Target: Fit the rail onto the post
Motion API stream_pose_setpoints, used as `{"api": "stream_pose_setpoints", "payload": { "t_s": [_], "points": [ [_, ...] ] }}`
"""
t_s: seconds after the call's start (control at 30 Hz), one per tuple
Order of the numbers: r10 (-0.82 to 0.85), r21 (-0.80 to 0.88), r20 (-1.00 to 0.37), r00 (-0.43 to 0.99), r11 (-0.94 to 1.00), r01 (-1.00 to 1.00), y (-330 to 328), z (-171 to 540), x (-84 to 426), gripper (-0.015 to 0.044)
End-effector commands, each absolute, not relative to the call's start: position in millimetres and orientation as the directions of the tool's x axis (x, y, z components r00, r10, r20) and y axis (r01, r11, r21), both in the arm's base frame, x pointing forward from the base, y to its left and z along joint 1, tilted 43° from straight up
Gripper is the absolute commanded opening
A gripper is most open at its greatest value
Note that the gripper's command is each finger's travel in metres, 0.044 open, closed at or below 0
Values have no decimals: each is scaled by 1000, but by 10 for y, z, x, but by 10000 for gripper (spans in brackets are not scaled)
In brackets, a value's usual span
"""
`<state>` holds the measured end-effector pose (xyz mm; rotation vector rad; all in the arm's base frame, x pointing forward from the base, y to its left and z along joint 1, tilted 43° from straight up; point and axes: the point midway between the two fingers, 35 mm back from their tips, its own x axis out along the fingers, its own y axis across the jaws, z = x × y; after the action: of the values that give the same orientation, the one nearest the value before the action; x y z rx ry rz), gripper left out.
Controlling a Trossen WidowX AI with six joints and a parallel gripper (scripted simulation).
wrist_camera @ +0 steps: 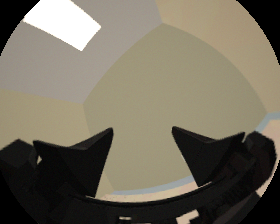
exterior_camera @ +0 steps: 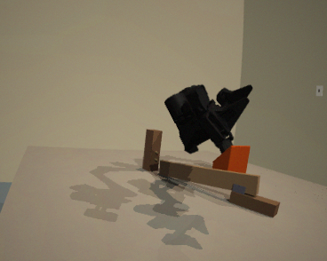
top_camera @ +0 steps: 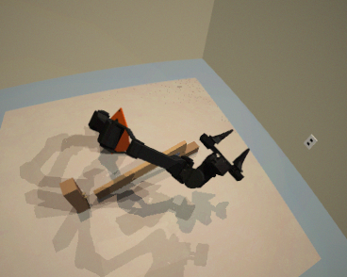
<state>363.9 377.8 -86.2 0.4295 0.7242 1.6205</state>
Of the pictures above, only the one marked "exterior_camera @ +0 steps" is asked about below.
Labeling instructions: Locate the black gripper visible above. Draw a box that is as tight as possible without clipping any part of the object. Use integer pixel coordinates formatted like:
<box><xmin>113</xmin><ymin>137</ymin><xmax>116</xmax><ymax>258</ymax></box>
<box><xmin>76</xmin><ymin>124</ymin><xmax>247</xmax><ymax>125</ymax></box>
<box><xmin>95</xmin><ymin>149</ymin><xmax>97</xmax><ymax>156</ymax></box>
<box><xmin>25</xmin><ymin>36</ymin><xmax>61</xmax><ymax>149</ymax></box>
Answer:
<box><xmin>192</xmin><ymin>84</ymin><xmax>253</xmax><ymax>144</ymax></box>

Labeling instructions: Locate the long brown wooden rail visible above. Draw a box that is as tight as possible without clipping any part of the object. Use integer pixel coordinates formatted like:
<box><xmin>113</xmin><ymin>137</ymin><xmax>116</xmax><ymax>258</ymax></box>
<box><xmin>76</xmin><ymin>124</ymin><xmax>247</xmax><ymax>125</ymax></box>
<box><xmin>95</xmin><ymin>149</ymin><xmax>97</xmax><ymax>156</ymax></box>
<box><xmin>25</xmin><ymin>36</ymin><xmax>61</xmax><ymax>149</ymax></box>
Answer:
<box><xmin>159</xmin><ymin>161</ymin><xmax>260</xmax><ymax>195</ymax></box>

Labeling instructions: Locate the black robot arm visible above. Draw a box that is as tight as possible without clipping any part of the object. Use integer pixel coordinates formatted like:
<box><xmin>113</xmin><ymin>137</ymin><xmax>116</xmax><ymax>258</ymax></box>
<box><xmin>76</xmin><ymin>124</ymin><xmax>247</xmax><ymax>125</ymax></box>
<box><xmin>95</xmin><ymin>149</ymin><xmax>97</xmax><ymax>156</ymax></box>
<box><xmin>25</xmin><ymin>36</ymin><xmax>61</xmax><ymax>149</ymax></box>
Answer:
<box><xmin>164</xmin><ymin>84</ymin><xmax>233</xmax><ymax>154</ymax></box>

